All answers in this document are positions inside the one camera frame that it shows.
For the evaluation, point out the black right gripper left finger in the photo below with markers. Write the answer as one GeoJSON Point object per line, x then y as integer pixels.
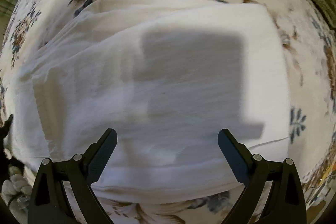
{"type": "Point", "coordinates": [49, 202]}

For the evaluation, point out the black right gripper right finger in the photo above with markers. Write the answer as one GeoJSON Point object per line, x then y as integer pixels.
{"type": "Point", "coordinates": [285, 202]}

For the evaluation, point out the white pant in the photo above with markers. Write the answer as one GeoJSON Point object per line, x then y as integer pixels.
{"type": "Point", "coordinates": [167, 75]}

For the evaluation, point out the floral bed sheet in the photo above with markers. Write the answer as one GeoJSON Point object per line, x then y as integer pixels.
{"type": "Point", "coordinates": [308, 47]}

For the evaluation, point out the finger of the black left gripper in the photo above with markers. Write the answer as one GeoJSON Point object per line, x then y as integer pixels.
{"type": "Point", "coordinates": [5, 161]}

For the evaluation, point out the white knit gloved hand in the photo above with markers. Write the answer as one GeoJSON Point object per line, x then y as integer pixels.
{"type": "Point", "coordinates": [16, 193]}

